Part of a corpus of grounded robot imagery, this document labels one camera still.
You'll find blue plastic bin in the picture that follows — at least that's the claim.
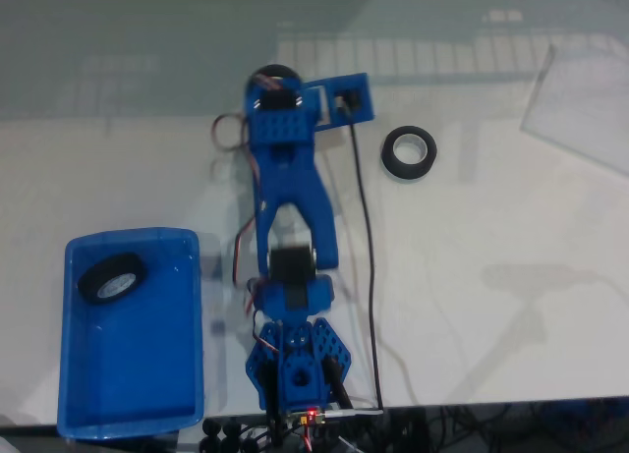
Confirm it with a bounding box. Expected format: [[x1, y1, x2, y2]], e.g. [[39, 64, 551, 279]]
[[56, 226, 205, 442]]

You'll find clear plastic sheet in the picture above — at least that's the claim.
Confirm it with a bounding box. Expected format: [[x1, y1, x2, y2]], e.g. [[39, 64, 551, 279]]
[[519, 43, 629, 175]]

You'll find controller board with red light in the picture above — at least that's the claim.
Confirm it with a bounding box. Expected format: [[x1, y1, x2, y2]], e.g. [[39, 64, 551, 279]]
[[282, 407, 328, 427]]

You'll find black table clamp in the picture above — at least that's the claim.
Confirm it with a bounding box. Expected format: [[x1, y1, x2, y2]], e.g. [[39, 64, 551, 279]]
[[200, 420, 223, 453], [221, 421, 262, 453]]

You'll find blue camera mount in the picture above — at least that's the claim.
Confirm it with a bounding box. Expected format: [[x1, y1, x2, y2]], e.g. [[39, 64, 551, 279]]
[[304, 72, 377, 130]]

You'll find black camera cable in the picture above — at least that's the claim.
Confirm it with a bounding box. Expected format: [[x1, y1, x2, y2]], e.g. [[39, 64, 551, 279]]
[[338, 96, 385, 411]]

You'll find red base servo wire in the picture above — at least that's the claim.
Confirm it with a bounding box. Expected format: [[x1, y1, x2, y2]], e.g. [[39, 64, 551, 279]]
[[249, 309, 270, 350]]

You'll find black cable bundle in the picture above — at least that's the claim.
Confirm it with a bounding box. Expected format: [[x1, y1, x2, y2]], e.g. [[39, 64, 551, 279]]
[[382, 402, 629, 453]]

